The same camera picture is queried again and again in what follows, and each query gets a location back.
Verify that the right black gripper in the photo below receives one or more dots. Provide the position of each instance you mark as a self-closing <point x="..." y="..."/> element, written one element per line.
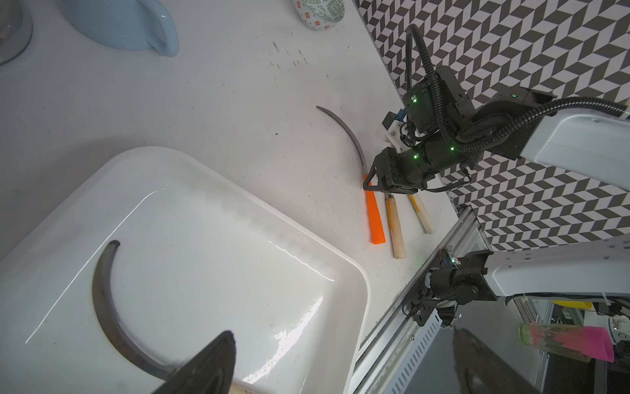
<point x="410" y="171"/>

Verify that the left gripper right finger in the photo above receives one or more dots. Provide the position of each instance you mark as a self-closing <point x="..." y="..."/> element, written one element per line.
<point x="480" y="370"/>

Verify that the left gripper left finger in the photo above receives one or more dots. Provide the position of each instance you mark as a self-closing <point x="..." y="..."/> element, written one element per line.
<point x="210" y="371"/>

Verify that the orange handle sickle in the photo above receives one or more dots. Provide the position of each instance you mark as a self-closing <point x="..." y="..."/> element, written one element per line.
<point x="373" y="213"/>

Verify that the white rectangular storage tray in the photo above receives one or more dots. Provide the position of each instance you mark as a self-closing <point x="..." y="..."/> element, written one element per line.
<point x="198" y="256"/>

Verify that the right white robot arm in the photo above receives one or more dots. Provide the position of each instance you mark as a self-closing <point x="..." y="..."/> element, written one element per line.
<point x="548" y="176"/>

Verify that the green patterned small bowl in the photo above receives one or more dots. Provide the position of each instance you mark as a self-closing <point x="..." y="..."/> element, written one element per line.
<point x="320" y="15"/>

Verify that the light blue mug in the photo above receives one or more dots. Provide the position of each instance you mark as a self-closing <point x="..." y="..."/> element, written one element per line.
<point x="131" y="25"/>

